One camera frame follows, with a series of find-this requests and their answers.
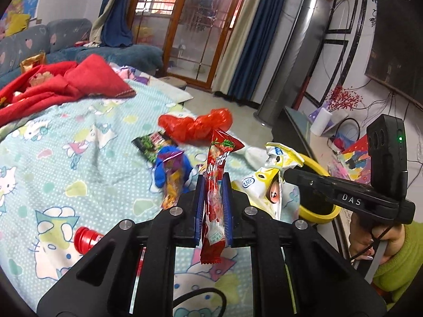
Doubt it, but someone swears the beige curtain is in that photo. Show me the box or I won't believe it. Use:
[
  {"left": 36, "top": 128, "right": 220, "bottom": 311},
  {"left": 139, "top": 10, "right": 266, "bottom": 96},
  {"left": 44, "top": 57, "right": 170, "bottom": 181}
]
[
  {"left": 211, "top": 0, "right": 265, "bottom": 95},
  {"left": 91, "top": 0, "right": 123, "bottom": 45}
]

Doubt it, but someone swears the black television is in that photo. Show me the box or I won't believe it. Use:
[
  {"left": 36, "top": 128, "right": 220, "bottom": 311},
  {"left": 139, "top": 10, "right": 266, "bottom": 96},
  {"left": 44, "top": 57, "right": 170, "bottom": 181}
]
[{"left": 364, "top": 0, "right": 423, "bottom": 109}]

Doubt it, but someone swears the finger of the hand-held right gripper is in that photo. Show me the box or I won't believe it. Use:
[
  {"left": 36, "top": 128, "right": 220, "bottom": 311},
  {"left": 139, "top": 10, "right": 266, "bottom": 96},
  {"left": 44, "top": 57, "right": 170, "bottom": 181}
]
[{"left": 283, "top": 168, "right": 334, "bottom": 203}]

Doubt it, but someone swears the blue bag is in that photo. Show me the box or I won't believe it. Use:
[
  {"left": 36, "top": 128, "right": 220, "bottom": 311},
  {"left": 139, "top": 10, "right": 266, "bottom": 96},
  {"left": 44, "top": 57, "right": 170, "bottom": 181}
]
[{"left": 150, "top": 145, "right": 199, "bottom": 194}]

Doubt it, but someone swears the red blanket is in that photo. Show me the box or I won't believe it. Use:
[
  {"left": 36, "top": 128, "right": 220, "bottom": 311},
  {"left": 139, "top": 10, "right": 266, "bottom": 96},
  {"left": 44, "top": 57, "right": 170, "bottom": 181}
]
[{"left": 0, "top": 54, "right": 137, "bottom": 128}]

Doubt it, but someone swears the blue curtain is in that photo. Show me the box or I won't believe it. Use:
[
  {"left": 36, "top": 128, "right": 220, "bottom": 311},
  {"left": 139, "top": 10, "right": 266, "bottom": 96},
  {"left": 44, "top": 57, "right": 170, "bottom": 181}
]
[
  {"left": 228, "top": 0, "right": 291, "bottom": 101},
  {"left": 101, "top": 0, "right": 134, "bottom": 47}
]

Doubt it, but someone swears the person's right hand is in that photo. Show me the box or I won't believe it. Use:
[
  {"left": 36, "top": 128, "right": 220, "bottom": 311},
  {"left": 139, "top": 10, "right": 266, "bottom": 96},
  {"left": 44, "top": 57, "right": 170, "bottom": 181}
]
[{"left": 348, "top": 213, "right": 402, "bottom": 265}]

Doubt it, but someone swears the yellow and white snack wrapper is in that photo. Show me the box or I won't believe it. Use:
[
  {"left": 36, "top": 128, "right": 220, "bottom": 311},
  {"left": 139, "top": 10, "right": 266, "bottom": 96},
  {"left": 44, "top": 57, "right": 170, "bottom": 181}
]
[{"left": 231, "top": 142, "right": 305, "bottom": 220}]

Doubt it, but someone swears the gold snack bag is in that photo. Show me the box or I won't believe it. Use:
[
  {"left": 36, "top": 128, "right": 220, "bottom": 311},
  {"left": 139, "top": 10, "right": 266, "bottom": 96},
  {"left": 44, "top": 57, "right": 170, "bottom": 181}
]
[{"left": 20, "top": 53, "right": 46, "bottom": 72}]

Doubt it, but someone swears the green snack wrapper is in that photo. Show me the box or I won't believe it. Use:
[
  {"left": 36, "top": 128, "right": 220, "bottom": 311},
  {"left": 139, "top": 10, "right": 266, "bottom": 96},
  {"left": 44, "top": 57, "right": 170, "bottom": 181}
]
[{"left": 131, "top": 131, "right": 179, "bottom": 164}]

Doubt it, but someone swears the red flower sprig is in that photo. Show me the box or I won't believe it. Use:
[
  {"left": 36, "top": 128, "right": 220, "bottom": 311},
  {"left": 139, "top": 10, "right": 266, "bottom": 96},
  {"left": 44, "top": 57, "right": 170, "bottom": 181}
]
[{"left": 325, "top": 85, "right": 362, "bottom": 113}]

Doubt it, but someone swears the wooden glass door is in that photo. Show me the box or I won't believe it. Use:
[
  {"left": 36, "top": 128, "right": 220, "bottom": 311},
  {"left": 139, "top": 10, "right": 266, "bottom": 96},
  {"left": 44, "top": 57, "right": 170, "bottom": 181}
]
[{"left": 127, "top": 0, "right": 255, "bottom": 90}]

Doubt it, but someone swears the red plastic bag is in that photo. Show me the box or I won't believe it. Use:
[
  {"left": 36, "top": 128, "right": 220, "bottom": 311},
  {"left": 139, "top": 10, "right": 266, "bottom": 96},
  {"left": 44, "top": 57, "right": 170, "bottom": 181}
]
[{"left": 158, "top": 108, "right": 233, "bottom": 144}]

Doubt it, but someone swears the red bottle cap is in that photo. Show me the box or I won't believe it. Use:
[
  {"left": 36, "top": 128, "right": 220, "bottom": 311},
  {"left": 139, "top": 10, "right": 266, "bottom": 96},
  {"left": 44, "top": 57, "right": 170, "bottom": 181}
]
[{"left": 73, "top": 226, "right": 104, "bottom": 255}]

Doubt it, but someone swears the cartoon cat printed bedsheet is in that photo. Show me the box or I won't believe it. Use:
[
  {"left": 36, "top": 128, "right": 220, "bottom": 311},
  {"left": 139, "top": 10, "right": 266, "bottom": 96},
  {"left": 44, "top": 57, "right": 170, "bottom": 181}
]
[{"left": 0, "top": 63, "right": 301, "bottom": 317}]

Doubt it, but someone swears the red snack wrapper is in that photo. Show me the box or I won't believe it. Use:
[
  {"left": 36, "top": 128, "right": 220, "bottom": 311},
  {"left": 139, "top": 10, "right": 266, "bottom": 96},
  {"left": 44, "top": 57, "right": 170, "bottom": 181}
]
[{"left": 200, "top": 128, "right": 245, "bottom": 265}]

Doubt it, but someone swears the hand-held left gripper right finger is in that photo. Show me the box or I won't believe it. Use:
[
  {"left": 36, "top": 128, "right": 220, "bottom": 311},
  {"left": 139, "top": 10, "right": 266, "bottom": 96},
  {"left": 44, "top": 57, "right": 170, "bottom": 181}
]
[{"left": 221, "top": 173, "right": 387, "bottom": 317}]

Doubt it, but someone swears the white paper roll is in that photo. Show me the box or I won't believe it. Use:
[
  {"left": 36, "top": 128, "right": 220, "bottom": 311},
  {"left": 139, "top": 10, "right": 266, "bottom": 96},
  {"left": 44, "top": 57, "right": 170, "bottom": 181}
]
[{"left": 310, "top": 108, "right": 332, "bottom": 137}]

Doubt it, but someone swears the yellow-rimmed trash bin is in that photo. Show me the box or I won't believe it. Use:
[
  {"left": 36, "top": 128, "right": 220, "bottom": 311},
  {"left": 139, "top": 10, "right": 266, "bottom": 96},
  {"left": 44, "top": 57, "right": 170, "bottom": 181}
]
[{"left": 284, "top": 153, "right": 341, "bottom": 224}]

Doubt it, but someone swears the purple box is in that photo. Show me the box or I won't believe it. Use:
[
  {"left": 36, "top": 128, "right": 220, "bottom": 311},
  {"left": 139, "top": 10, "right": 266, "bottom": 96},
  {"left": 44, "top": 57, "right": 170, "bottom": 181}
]
[{"left": 309, "top": 107, "right": 348, "bottom": 137}]

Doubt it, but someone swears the grey-blue heart pattern sofa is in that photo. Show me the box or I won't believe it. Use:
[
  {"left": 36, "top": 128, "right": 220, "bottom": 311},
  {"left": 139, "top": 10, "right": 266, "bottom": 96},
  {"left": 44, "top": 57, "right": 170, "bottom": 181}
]
[{"left": 0, "top": 18, "right": 164, "bottom": 86}]

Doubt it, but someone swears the red colourful paper bag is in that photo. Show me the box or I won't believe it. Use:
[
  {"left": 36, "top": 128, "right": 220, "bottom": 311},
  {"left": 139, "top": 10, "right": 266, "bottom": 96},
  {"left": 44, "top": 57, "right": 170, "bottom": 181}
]
[{"left": 342, "top": 135, "right": 371, "bottom": 183}]

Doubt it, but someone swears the grey tower air conditioner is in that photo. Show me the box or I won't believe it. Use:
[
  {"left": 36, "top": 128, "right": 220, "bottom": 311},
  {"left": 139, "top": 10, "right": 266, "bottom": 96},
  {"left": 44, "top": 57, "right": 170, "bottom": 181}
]
[{"left": 254, "top": 0, "right": 333, "bottom": 128}]

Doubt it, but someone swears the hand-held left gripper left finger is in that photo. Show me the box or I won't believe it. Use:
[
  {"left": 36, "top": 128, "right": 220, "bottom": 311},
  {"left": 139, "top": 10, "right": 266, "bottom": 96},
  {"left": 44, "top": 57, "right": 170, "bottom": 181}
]
[{"left": 37, "top": 174, "right": 205, "bottom": 317}]

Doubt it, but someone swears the purple and orange snack wrapper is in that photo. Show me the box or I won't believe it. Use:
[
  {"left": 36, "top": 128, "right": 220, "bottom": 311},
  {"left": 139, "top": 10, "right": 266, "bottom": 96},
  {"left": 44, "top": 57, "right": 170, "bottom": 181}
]
[{"left": 161, "top": 150, "right": 186, "bottom": 209}]

